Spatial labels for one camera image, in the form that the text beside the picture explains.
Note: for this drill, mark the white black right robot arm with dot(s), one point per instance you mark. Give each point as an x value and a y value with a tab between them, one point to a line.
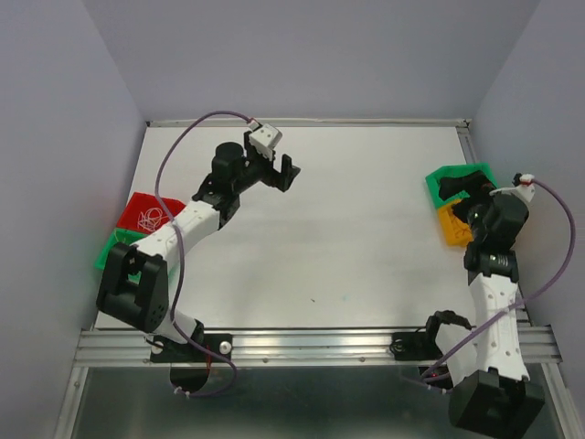
492	393

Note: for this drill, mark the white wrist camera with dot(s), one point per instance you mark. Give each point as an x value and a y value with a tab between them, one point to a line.
523	188
264	138

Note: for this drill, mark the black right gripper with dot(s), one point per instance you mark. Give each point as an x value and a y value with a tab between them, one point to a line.
476	181

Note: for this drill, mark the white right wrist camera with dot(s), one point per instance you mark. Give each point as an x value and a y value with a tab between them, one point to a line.
523	188

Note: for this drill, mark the green plastic bin left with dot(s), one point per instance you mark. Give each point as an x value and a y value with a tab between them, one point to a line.
107	253

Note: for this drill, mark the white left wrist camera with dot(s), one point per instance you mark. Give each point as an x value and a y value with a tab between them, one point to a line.
264	138

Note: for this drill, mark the yellow plastic bin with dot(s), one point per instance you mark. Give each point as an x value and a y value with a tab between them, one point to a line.
455	232

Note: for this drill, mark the green plastic bin right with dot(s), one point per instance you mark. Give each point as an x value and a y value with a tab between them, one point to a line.
433	180

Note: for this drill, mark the red plastic bin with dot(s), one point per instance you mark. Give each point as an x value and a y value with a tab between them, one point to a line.
142	213

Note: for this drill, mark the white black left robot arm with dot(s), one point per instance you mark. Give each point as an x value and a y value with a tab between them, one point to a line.
136	281

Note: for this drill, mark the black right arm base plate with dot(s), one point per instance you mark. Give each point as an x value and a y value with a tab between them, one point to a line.
419	344

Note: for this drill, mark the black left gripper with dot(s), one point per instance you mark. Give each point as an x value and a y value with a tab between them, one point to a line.
280	180

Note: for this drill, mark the aluminium table frame rail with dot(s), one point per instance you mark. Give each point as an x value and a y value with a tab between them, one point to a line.
310	284

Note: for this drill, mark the green plastic bin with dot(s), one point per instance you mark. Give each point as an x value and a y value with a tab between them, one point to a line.
107	253
433	180

